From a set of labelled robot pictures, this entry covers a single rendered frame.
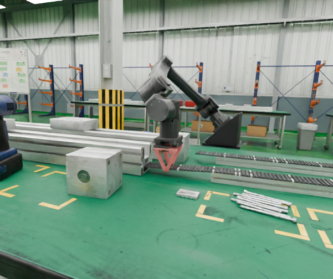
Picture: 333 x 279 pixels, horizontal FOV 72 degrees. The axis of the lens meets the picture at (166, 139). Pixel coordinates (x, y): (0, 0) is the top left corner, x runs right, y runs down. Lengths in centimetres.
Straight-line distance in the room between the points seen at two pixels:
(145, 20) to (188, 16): 163
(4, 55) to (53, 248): 625
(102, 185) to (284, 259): 37
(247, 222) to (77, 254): 31
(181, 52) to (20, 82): 526
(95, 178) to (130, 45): 925
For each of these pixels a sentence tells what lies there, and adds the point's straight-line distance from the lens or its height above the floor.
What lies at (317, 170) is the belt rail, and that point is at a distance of 90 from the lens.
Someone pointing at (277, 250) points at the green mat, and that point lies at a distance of 44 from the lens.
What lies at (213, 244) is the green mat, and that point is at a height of 78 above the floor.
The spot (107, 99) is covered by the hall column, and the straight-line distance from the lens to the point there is 407.
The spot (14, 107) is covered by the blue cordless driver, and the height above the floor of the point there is 96.
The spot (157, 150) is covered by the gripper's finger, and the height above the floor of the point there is 86.
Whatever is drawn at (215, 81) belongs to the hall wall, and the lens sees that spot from 842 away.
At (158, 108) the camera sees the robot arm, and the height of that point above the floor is 98.
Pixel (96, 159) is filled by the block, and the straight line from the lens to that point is 53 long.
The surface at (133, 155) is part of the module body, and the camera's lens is 67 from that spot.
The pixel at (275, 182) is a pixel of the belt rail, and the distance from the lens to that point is 67.
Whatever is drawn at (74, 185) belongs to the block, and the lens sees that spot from 58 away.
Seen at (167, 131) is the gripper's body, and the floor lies 92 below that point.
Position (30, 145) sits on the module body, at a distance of 89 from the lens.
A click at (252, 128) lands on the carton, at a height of 38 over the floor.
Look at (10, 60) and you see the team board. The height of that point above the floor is 168.
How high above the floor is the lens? 101
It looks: 10 degrees down
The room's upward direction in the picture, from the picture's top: 2 degrees clockwise
